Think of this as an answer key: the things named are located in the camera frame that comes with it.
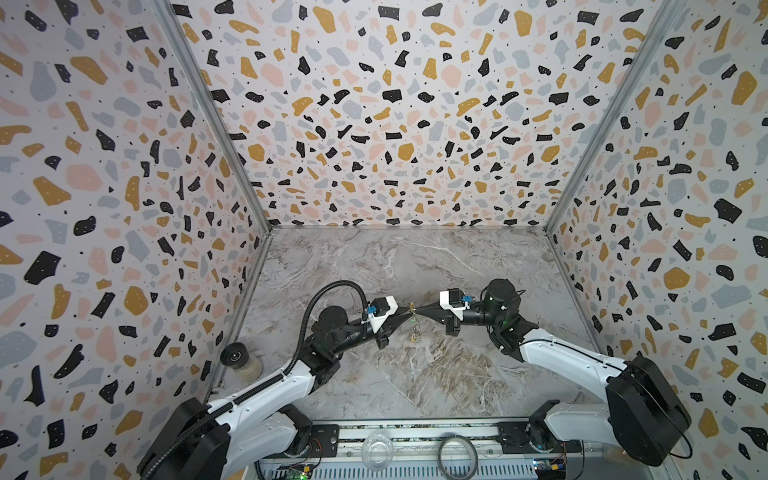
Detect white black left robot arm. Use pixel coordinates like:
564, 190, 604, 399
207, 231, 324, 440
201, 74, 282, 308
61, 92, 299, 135
138, 299, 412, 479

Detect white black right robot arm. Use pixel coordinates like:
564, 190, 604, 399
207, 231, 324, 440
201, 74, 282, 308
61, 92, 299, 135
413, 279, 692, 466

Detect black round knob bottle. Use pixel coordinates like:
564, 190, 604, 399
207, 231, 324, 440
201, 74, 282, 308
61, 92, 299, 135
220, 342, 263, 383

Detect clear glass bowl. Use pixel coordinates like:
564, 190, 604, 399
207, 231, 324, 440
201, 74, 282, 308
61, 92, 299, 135
361, 431, 394, 472

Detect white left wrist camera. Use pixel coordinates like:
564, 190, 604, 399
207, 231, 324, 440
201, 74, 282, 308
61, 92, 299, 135
364, 296, 398, 334

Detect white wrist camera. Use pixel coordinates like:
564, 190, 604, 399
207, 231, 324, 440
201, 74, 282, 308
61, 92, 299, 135
439, 288, 473, 321
364, 296, 398, 334

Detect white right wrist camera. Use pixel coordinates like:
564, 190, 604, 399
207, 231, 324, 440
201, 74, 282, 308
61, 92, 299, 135
439, 288, 473, 321

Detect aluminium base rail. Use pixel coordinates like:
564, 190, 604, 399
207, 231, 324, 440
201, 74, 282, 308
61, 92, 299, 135
257, 416, 667, 466

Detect grey ring coil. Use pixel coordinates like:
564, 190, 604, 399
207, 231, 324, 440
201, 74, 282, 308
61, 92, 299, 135
437, 435, 479, 480

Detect black corrugated cable conduit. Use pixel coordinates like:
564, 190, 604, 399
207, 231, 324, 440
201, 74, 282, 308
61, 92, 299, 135
140, 280, 368, 480

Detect aluminium corner post right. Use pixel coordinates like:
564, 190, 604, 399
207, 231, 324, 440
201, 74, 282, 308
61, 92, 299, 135
545, 0, 687, 239

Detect aluminium corner post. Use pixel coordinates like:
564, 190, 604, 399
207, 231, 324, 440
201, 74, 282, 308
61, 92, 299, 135
150, 0, 271, 235
545, 0, 687, 239

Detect aluminium corner post left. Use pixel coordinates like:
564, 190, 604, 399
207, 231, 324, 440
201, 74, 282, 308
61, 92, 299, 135
150, 0, 271, 235

